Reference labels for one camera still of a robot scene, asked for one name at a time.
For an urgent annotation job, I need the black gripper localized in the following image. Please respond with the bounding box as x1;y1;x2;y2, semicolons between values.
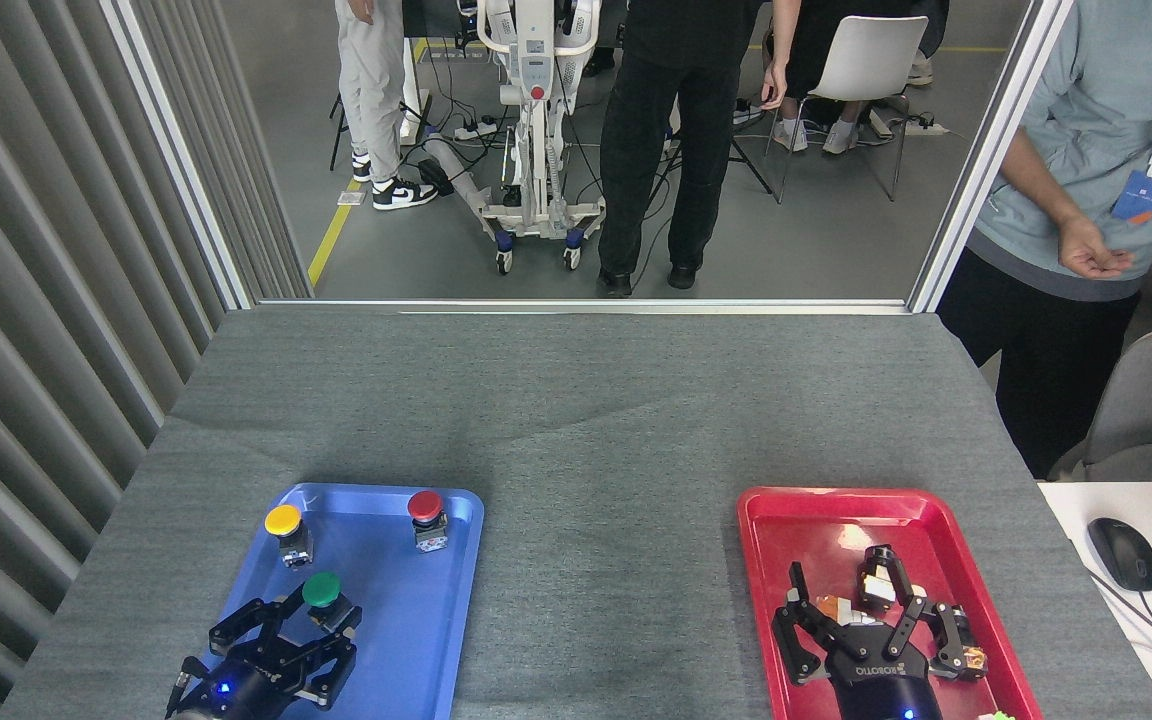
176;588;362;720
772;545;977;720

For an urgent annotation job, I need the green push button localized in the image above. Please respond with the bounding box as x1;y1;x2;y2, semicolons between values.
301;571;357;637

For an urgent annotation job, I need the yellow push button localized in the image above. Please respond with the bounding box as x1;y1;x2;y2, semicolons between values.
264;503;315;571

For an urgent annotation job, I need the red push button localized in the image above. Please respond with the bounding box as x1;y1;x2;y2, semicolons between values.
407;489;450;553

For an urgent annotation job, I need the person's right hand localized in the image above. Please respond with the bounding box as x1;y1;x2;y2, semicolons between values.
1058;215;1134;281

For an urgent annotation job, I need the red plastic tray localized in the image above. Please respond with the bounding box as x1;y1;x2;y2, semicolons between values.
736;486;1045;720

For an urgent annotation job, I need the blue plastic tray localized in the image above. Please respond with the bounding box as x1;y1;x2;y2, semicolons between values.
198;483;486;720

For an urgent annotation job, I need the white side desk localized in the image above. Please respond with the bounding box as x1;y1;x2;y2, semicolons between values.
1038;482;1152;720

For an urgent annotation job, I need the black computer mouse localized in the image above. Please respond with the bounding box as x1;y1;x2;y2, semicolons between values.
1086;517;1152;593

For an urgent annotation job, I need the black tripod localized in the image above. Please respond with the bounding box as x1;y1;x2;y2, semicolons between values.
651;110;775;201

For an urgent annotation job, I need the person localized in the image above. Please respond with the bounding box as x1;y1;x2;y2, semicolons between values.
596;0;803;299
334;0;439;211
936;0;1152;479
774;0;950;156

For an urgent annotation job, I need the white chair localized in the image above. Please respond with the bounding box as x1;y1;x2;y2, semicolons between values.
766;15;930;201

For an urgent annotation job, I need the white wheeled stand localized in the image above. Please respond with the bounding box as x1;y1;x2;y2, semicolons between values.
421;0;609;275

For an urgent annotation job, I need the black knob switch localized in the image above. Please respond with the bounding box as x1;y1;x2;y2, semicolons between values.
857;546;903;611

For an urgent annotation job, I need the white and orange switch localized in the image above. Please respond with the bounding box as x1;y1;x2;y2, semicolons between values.
814;595;865;629

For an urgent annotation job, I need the black and orange switch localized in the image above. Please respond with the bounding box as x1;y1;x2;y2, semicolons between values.
939;605;989;682

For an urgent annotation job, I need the black mouse cable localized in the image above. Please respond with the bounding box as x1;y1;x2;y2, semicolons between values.
1086;570;1152;720

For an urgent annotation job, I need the silver rail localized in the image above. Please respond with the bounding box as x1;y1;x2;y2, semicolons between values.
256;297;912;316

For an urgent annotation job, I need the silver post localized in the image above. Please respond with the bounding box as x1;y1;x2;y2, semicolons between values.
99;0;259;311
908;0;1075;313

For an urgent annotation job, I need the blue lanyard badge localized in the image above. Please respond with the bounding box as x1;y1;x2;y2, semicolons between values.
1111;0;1152;224

